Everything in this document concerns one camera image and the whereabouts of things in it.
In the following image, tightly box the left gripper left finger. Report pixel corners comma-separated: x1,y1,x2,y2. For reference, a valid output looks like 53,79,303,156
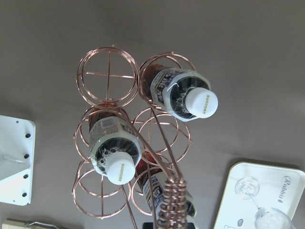
142,222,154,229

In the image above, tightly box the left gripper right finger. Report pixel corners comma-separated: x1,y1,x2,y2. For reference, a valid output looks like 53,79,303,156
187,223,195,229

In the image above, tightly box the copper wire bottle basket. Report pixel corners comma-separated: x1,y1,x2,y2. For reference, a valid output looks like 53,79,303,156
71,46,196,229

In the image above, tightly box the tea bottle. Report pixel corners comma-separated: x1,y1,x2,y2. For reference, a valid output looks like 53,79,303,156
89,102,142,185
142,64,218,122
135,151,197,219

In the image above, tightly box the clear wine glass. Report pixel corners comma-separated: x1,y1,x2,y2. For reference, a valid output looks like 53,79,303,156
234,177,294,229

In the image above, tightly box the cream rabbit serving tray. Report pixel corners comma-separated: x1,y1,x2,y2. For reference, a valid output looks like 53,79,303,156
213,162,305,229

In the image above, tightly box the bamboo cutting board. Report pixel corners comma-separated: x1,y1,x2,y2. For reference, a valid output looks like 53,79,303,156
4,218,90,229

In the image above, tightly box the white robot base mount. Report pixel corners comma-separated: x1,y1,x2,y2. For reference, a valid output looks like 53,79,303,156
0,115,36,206

